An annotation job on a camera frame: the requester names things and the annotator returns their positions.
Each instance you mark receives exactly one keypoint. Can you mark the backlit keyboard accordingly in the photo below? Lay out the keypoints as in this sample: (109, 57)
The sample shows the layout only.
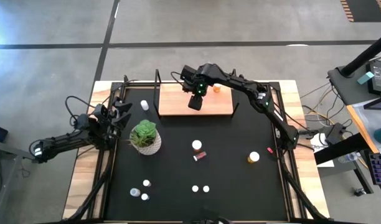
(380, 168)

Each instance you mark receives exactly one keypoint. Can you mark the black pole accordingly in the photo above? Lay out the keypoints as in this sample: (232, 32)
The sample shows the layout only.
(365, 54)

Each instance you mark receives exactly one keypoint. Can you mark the black desk beam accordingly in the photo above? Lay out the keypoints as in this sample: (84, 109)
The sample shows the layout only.
(340, 147)

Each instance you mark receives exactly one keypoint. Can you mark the artificial plant in patterned pot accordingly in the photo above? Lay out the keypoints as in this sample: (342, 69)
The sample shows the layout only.
(145, 137)

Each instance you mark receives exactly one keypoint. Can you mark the clear plastic item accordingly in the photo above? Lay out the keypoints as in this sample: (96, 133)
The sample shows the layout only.
(348, 157)

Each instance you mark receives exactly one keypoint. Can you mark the grey side desk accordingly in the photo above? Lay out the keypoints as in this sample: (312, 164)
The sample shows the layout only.
(3, 174)

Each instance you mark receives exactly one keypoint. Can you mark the white paper sheet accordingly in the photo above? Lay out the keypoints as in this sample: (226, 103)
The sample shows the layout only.
(321, 146)

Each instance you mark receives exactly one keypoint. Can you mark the black power adapter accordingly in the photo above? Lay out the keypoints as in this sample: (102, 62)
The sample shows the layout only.
(378, 77)

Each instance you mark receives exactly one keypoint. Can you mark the grey desk with orange edge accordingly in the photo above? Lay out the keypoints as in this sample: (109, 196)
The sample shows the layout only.
(349, 87)

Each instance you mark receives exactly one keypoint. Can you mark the orange pill bottle white cap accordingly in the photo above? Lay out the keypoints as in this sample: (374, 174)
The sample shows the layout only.
(254, 156)
(196, 145)
(217, 88)

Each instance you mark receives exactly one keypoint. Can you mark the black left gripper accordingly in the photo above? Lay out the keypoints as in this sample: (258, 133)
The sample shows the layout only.
(108, 119)

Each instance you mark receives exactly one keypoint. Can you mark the white opaque plastic bottle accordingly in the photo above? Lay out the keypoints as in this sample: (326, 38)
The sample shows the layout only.
(135, 192)
(144, 105)

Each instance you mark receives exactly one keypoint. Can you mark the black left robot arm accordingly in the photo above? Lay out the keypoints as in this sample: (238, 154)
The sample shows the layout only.
(63, 140)

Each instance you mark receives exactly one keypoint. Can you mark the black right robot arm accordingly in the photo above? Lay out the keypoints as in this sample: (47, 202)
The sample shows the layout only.
(277, 118)

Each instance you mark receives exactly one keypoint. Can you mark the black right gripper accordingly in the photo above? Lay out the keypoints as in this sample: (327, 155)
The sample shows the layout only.
(196, 102)

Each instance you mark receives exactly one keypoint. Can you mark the black box device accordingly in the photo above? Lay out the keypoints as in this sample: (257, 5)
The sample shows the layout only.
(335, 132)

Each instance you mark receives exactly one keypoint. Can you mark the small red object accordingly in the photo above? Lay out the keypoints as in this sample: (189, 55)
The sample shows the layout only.
(269, 150)

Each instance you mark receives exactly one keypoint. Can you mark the small black floor object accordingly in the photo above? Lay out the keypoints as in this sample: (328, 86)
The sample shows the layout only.
(359, 191)

